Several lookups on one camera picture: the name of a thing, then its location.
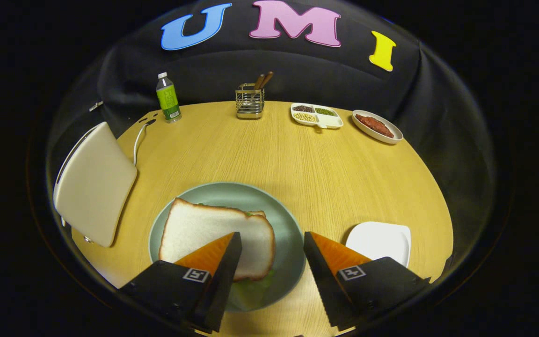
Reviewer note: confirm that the white divided dish with beans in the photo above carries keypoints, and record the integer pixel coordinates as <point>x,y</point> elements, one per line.
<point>330,121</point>

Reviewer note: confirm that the green lettuce leaf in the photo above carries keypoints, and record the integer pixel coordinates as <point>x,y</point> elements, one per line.
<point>251,292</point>

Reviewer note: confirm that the black backdrop cloth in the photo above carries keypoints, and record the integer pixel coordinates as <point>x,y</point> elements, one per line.
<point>232,65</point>

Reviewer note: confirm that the green label plastic bottle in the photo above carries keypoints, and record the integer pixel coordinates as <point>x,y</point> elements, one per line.
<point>168,99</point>

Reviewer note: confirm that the white bread slice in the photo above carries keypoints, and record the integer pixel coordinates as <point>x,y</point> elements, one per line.
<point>199,229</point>

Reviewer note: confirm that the pale green round plate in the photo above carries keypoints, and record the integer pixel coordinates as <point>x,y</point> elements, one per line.
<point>281,220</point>

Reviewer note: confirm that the brown cooked meat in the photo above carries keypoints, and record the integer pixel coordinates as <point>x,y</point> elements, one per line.
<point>375,125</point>

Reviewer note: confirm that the white round plate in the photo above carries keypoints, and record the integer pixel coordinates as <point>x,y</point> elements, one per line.
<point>391,139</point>

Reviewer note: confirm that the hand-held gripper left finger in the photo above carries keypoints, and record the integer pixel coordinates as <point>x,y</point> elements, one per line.
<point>218,290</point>

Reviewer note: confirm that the white toaster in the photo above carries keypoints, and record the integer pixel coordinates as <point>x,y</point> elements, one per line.
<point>96,187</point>

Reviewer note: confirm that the white square plate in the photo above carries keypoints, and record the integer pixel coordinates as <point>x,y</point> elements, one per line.
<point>377,241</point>

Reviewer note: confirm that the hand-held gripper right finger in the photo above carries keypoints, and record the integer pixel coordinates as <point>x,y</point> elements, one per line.
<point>323,281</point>

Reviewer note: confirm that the silver metal clip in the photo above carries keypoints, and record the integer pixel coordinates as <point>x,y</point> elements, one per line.
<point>95,106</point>

